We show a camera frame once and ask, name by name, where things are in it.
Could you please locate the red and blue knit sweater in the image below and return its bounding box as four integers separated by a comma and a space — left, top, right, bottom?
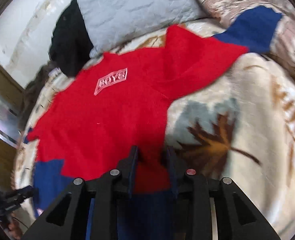
24, 5, 284, 240

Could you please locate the black garment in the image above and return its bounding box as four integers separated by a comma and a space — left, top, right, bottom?
49, 0, 93, 77

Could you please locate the light grey quilted pillow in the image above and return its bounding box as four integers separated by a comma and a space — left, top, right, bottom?
77, 0, 207, 58

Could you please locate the beige striped floral pillow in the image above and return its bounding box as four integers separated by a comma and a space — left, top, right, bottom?
198, 0, 295, 80

